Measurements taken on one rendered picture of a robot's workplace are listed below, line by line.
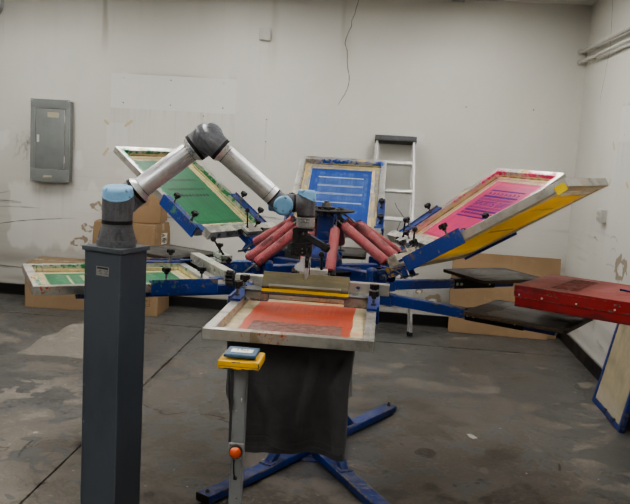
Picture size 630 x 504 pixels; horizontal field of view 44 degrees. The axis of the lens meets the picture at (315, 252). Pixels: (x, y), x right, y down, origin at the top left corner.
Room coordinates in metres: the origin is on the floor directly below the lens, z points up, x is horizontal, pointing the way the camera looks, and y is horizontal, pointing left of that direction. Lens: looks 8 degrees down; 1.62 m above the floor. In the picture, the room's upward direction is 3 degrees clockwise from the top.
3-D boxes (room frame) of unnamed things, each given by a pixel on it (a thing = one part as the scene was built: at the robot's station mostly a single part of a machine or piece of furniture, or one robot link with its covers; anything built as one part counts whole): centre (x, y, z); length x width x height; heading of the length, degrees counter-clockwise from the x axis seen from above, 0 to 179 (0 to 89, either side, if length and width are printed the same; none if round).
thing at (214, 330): (2.93, 0.04, 0.97); 0.79 x 0.58 x 0.04; 175
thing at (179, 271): (3.59, 0.77, 1.05); 1.08 x 0.61 x 0.23; 115
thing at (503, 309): (3.60, -0.60, 0.91); 1.34 x 0.40 x 0.08; 55
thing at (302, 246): (3.15, 0.05, 1.23); 0.09 x 0.08 x 0.12; 85
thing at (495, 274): (4.26, -0.65, 0.91); 1.34 x 0.40 x 0.08; 115
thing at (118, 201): (2.96, 0.77, 1.37); 0.13 x 0.12 x 0.14; 5
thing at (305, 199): (3.15, 0.05, 1.39); 0.09 x 0.08 x 0.11; 95
